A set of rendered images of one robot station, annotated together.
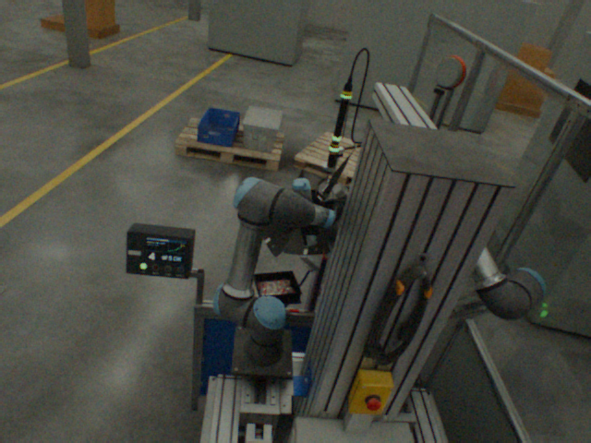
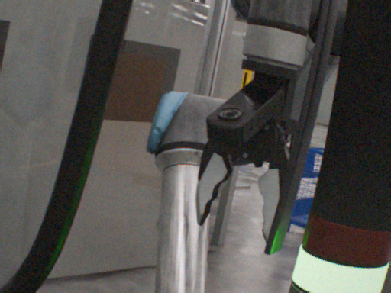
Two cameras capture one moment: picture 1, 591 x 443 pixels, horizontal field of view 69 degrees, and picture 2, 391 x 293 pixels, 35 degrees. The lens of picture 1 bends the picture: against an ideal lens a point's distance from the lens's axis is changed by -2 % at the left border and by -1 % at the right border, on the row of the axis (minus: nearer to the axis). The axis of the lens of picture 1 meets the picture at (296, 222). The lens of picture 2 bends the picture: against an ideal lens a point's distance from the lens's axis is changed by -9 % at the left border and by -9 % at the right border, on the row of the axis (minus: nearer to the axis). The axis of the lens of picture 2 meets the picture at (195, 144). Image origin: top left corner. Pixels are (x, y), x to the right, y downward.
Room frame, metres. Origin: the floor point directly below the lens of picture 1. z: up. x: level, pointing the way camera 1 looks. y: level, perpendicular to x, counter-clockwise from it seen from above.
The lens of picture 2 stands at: (2.05, -0.03, 1.67)
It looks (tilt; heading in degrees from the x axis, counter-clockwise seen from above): 7 degrees down; 215
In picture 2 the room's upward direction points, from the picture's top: 11 degrees clockwise
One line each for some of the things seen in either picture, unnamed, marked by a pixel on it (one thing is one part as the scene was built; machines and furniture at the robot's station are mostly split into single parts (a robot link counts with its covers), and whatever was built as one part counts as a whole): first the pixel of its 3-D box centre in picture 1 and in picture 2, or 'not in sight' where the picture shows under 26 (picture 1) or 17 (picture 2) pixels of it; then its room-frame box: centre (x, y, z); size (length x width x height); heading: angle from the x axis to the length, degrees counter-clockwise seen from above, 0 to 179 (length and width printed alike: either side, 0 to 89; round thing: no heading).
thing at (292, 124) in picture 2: not in sight; (265, 114); (1.35, -0.43, 1.62); 0.09 x 0.08 x 0.12; 9
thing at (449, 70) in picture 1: (451, 72); not in sight; (2.34, -0.62, 1.88); 0.16 x 0.07 x 0.16; 44
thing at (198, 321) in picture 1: (196, 365); not in sight; (1.41, 0.37, 0.39); 0.04 x 0.04 x 0.78; 9
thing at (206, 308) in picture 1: (289, 317); not in sight; (1.47, -0.05, 0.82); 0.90 x 0.04 x 0.08; 99
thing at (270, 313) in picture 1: (267, 318); not in sight; (1.08, 0.04, 1.20); 0.13 x 0.12 x 0.14; 73
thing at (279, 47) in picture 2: not in sight; (272, 48); (1.36, -0.43, 1.70); 0.08 x 0.08 x 0.05
